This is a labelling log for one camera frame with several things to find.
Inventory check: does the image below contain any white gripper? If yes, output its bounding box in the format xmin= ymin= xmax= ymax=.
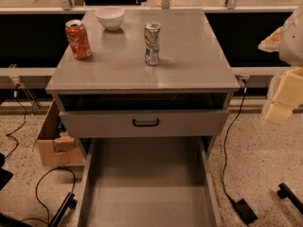
xmin=258 ymin=3 xmax=303 ymax=125

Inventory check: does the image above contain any grey drawer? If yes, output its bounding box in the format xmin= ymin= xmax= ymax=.
xmin=74 ymin=137 xmax=223 ymax=227
xmin=60 ymin=110 xmax=229 ymax=138

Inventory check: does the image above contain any grey drawer cabinet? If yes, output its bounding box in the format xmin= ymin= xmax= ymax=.
xmin=45 ymin=8 xmax=241 ymax=159

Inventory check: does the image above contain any grey top drawer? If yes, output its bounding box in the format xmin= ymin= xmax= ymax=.
xmin=60 ymin=110 xmax=229 ymax=138

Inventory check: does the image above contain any black bar right floor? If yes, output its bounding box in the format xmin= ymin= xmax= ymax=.
xmin=277 ymin=183 xmax=303 ymax=215

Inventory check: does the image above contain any black bar floor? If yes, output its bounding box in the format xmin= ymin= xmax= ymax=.
xmin=48 ymin=192 xmax=77 ymax=227
xmin=277 ymin=183 xmax=303 ymax=215

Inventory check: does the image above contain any crushed silver can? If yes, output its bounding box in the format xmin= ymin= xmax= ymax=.
xmin=144 ymin=21 xmax=161 ymax=65

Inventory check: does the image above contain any white bowl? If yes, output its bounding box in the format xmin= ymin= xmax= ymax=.
xmin=95 ymin=6 xmax=125 ymax=30

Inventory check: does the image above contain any orange soda can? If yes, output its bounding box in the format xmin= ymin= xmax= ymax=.
xmin=65 ymin=20 xmax=92 ymax=60

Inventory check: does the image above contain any cardboard box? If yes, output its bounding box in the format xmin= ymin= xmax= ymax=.
xmin=37 ymin=101 xmax=86 ymax=166

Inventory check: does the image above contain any black bar left floor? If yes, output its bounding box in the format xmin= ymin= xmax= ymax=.
xmin=48 ymin=192 xmax=77 ymax=227

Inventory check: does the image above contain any black power adapter cable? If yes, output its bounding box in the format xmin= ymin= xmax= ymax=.
xmin=220 ymin=87 xmax=259 ymax=226

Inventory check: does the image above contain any metal railing frame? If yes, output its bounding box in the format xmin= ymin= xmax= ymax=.
xmin=0 ymin=0 xmax=303 ymax=115

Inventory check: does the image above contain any black cable left floor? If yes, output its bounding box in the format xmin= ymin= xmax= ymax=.
xmin=20 ymin=166 xmax=77 ymax=227

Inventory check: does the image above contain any black cable left wall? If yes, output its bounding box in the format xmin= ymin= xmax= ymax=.
xmin=4 ymin=83 xmax=28 ymax=160

